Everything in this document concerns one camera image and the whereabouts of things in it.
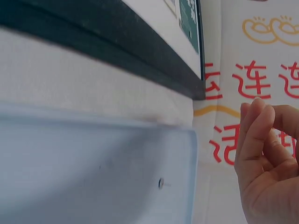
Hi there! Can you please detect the person's right hand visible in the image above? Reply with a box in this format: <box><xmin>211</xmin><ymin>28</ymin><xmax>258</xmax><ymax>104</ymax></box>
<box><xmin>234</xmin><ymin>97</ymin><xmax>299</xmax><ymax>224</ymax></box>

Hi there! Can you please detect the small metal pin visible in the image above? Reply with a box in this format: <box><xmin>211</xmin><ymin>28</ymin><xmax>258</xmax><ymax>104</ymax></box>
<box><xmin>157</xmin><ymin>177</ymin><xmax>172</xmax><ymax>190</ymax></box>

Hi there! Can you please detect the white board with green print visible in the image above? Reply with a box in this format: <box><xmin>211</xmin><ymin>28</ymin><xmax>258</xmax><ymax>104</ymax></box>
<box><xmin>121</xmin><ymin>0</ymin><xmax>206</xmax><ymax>82</ymax></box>

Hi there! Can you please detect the light blue translucent plastic tray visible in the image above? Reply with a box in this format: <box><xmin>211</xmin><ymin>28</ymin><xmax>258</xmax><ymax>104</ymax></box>
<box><xmin>0</xmin><ymin>102</ymin><xmax>198</xmax><ymax>224</ymax></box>

